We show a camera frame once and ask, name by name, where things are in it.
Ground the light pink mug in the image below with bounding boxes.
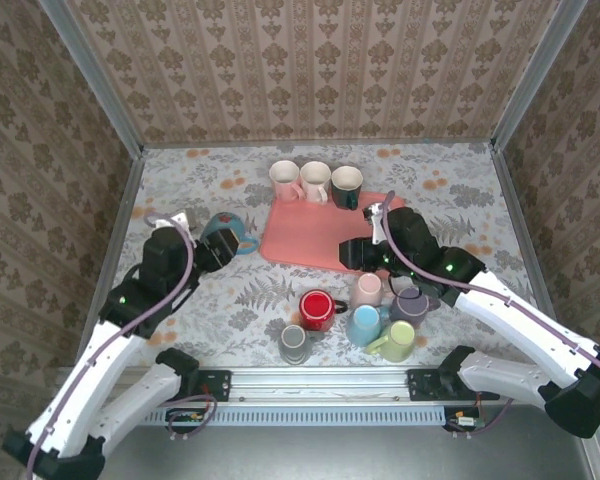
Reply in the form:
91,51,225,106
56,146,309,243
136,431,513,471
299,160,333,205
352,272,385,309

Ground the light green mug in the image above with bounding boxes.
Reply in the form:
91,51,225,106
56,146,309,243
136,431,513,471
365,319,417,364

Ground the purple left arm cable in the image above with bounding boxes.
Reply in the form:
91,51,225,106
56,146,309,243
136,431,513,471
24,210,217,480

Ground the floral patterned tablecloth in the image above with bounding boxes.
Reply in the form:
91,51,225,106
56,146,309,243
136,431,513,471
87,142,556,369

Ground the grey mug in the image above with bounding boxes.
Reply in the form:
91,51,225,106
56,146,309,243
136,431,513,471
278,323,314,366

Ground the red mug with black handle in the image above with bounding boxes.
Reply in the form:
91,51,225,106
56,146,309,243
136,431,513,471
298,289,349,334

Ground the pink mug with faceted rim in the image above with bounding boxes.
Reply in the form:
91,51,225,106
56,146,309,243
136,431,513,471
268,159,305,204

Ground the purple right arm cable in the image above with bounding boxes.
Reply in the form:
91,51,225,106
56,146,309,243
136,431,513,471
379,189,600,441

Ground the pink plastic tray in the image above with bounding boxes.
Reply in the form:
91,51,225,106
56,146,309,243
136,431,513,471
258,192,407,275

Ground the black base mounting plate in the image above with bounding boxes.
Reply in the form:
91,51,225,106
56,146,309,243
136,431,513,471
406,368,444,402
197,368,232,402

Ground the aluminium frame post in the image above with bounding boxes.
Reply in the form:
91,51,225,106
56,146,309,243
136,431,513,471
37,0,146,159
490,0,589,154

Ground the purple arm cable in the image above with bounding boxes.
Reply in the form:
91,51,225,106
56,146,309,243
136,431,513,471
379,189,600,441
24,210,217,480

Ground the teal mug with flower print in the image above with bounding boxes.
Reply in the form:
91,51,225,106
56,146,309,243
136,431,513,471
199,211,260,257

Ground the light blue mug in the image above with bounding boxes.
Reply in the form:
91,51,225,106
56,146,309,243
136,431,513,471
345,304,391,349

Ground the white slotted cable duct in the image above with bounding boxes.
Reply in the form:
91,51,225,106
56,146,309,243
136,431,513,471
144,405,446,427

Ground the purple mug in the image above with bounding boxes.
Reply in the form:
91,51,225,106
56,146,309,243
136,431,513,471
388,285,441,330

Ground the dark green mug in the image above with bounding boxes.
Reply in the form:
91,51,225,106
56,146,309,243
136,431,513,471
330,165,365,211

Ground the aluminium mounting rail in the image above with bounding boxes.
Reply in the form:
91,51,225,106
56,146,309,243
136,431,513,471
199,368,501,404

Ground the aluminium frame rail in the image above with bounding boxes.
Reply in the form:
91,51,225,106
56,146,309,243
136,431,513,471
77,149,146,371
489,142,574,364

